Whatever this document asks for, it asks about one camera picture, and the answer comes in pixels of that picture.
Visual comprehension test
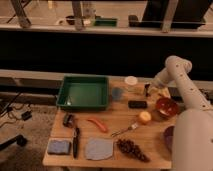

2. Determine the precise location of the blue plastic cup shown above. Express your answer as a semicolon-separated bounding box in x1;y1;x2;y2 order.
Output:
111;87;123;101

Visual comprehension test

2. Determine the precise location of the black peeler tool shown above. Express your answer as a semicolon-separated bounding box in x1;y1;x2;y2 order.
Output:
63;114;75;128

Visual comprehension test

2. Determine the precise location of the white translucent cup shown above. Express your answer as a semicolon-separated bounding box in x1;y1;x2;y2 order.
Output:
124;76;138;92

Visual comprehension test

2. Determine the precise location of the orange carrot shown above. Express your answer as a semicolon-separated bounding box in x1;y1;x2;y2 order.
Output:
88;118;108;133

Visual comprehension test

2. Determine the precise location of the purple bowl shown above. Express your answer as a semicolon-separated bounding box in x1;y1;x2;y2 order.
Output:
163;126;174;151

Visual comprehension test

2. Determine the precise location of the green box on shelf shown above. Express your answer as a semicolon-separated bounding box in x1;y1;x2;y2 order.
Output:
94;18;117;27

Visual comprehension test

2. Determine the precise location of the blue sponge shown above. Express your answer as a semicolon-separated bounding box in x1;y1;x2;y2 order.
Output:
47;140;71;155

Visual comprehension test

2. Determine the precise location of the dark red background bowl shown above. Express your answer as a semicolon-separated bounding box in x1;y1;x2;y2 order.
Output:
66;15;75;25

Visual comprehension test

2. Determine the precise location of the yellow apple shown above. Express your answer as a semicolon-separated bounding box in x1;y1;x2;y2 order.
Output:
138;111;152;125

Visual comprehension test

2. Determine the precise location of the grey blue round plate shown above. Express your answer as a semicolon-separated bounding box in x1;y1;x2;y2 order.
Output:
85;138;113;161

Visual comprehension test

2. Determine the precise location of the black rectangular block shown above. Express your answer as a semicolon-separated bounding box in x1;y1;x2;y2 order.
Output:
128;101;147;109

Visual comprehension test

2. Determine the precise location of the black power adapter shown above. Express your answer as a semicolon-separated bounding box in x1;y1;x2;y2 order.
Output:
21;111;32;121

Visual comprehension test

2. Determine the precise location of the black handled knife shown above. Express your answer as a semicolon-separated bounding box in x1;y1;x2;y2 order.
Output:
73;127;80;158

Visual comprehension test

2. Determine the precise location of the wooden table board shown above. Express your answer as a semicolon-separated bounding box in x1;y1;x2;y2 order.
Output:
42;77;183;170

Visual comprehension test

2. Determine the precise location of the bunch of dark grapes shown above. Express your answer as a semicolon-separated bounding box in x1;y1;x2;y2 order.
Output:
116;139;150;162

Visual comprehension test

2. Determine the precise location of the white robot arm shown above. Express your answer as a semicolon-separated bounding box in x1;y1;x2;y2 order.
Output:
151;55;213;171

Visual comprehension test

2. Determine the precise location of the small metal cup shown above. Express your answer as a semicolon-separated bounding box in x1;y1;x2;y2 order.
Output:
144;84;150;97

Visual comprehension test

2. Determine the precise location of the metal fork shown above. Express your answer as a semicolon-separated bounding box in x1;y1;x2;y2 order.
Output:
111;123;139;137

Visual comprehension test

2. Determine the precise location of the green plastic tray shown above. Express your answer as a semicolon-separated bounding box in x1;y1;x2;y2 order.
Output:
56;76;109;110

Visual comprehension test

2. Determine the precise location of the red wooden bowl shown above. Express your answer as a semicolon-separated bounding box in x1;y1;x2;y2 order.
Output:
155;97;179;119

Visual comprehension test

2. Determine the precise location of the black chair base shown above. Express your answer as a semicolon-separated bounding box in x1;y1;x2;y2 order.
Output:
0;134;27;151

